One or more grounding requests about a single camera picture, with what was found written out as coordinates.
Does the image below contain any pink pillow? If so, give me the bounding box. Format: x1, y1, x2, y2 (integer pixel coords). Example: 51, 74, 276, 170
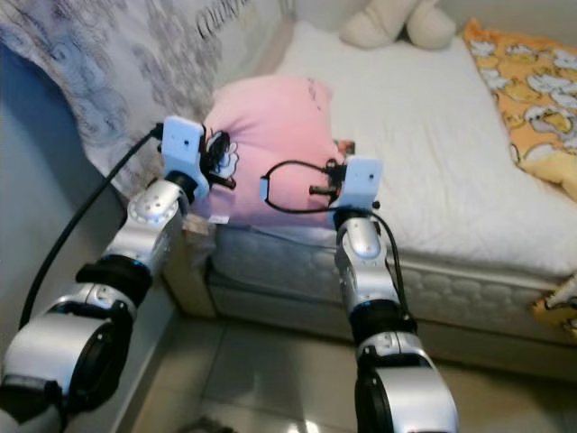
194, 74, 348, 226

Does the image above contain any white quilted mattress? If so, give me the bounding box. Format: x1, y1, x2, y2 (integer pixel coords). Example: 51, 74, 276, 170
189, 20, 577, 380

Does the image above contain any grey lettered fabric headboard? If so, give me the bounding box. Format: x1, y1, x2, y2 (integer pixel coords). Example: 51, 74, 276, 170
0, 0, 294, 186

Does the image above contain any beige plush toy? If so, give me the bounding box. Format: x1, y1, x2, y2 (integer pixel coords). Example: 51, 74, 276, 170
340, 0, 458, 51

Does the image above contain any yellow cartoon egg blanket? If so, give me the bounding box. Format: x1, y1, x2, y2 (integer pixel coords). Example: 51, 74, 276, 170
463, 18, 577, 339

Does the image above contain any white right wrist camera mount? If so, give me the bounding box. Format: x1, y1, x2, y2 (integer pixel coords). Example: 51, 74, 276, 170
341, 156, 383, 211

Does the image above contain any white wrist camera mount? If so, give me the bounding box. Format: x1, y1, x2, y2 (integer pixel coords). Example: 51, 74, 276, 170
160, 115, 208, 178
341, 156, 383, 211

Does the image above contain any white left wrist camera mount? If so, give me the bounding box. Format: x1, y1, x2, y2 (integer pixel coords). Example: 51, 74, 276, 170
160, 115, 208, 178

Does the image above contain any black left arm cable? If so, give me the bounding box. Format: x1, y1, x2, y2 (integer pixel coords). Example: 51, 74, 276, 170
20, 126, 168, 330

